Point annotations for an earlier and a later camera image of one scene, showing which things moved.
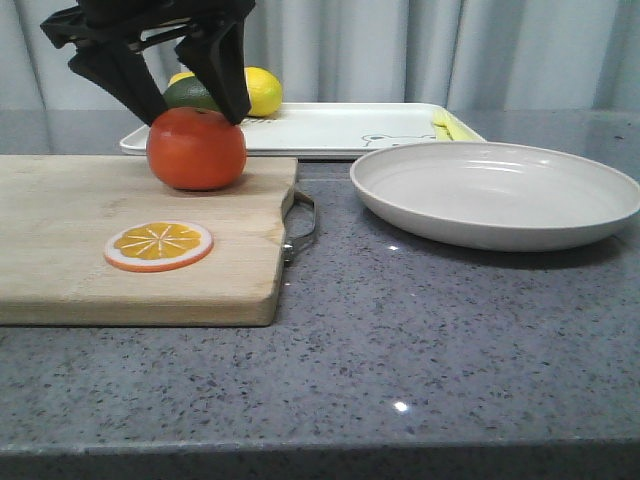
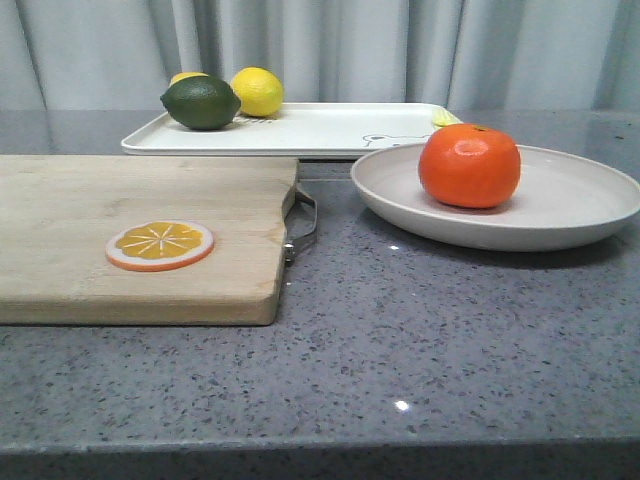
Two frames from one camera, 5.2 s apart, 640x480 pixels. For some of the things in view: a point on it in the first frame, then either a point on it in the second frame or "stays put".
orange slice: [157, 246] stays put
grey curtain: [472, 54] stays put
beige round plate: [494, 196] stays put
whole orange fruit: [196, 149] to [470, 165]
